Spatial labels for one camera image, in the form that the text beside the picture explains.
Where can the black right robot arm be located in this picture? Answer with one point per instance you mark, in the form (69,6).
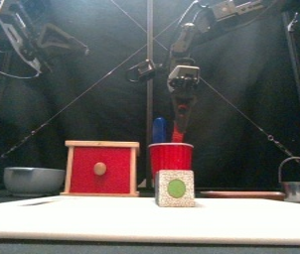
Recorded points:
(227,10)

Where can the grey bowl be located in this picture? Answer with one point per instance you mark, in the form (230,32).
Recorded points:
(32,180)

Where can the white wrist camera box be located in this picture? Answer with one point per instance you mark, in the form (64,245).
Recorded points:
(183,72)

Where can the white cutting board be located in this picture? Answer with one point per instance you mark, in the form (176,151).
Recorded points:
(147,221)

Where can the green toy sushi roll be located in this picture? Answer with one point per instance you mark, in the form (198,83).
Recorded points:
(174,188)

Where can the red wooden drawer box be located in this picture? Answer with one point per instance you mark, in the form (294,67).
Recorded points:
(99,155)

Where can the metal frame pole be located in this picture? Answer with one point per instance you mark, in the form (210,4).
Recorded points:
(298,82)
(148,105)

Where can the red plastic cup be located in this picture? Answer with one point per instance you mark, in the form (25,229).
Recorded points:
(170,157)

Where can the blue toy utensil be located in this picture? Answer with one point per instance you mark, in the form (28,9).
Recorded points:
(159,130)

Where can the red toy knife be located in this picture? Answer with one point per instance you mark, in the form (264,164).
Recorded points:
(178,136)

